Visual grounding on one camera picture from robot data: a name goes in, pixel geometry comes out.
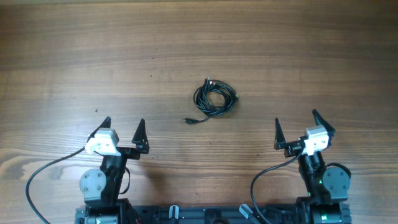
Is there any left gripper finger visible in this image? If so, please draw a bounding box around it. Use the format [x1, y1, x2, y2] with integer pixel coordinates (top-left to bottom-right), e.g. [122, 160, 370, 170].
[131, 119, 150, 154]
[87, 116, 111, 141]

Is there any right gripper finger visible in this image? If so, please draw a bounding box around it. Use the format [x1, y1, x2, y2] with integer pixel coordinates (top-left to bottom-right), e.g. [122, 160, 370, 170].
[274, 118, 286, 150]
[312, 109, 336, 137]

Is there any black USB cable two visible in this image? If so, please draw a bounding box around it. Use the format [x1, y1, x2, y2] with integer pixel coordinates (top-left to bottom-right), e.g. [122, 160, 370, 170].
[184, 115, 212, 125]

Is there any black USB cable one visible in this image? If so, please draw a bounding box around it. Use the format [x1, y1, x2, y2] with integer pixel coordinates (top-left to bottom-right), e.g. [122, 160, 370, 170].
[193, 77, 241, 118]

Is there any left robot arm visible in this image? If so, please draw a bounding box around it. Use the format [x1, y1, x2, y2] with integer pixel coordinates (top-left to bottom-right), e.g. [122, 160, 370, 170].
[75, 117, 150, 224]

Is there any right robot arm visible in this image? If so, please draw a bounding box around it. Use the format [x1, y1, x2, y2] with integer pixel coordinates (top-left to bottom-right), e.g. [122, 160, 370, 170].
[273, 110, 352, 224]

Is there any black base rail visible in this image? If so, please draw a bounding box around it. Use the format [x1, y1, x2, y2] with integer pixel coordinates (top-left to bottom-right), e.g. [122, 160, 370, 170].
[75, 204, 352, 224]

